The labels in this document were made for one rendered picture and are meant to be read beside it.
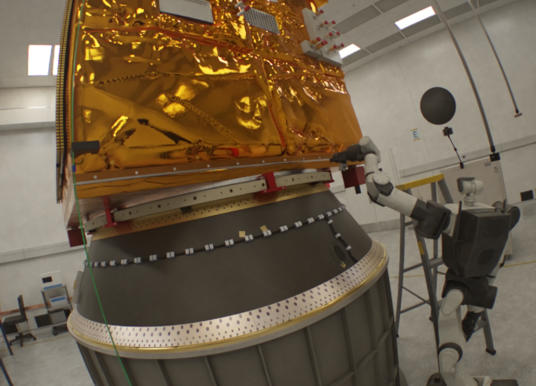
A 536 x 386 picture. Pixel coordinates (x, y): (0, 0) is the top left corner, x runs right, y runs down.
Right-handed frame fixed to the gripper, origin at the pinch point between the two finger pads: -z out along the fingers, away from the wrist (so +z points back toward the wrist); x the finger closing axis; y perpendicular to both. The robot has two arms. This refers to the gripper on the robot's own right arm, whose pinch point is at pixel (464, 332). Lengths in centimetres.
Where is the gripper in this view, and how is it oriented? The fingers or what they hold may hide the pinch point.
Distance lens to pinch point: 191.2
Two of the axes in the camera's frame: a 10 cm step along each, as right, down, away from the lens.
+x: 0.7, -3.3, 9.4
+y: -10.0, 0.0, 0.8
